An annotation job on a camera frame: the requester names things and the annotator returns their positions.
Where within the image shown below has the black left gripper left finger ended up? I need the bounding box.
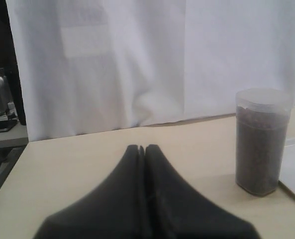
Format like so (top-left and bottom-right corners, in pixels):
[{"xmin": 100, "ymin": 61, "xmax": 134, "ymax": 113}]
[{"xmin": 35, "ymin": 145, "xmax": 146, "ymax": 239}]

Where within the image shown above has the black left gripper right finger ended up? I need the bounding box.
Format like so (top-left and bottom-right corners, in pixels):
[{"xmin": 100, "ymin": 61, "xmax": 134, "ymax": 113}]
[{"xmin": 144, "ymin": 144, "xmax": 260, "ymax": 239}]

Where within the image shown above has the silver metal bottle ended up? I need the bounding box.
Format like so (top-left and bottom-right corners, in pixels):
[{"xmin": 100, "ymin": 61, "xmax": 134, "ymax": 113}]
[{"xmin": 0, "ymin": 68, "xmax": 13, "ymax": 113}]

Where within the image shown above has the grey side table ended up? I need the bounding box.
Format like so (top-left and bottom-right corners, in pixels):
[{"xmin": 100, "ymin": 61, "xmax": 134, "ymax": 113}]
[{"xmin": 0, "ymin": 115, "xmax": 28, "ymax": 187}]

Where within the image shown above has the translucent plastic tall container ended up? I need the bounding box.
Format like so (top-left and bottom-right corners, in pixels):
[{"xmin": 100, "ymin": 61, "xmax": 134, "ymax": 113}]
[{"xmin": 235, "ymin": 88, "xmax": 293, "ymax": 196}]

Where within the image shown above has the black tablet on side table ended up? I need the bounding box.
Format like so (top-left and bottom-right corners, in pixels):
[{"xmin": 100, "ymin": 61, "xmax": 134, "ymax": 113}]
[{"xmin": 0, "ymin": 119, "xmax": 17, "ymax": 132}]

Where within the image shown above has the white curtain backdrop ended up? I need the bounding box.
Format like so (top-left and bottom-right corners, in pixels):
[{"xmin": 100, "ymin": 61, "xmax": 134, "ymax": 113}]
[{"xmin": 7, "ymin": 0, "xmax": 295, "ymax": 141}]

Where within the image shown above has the black post behind curtain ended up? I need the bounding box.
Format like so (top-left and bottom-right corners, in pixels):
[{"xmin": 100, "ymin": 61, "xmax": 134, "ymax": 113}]
[{"xmin": 5, "ymin": 1, "xmax": 26, "ymax": 126}]

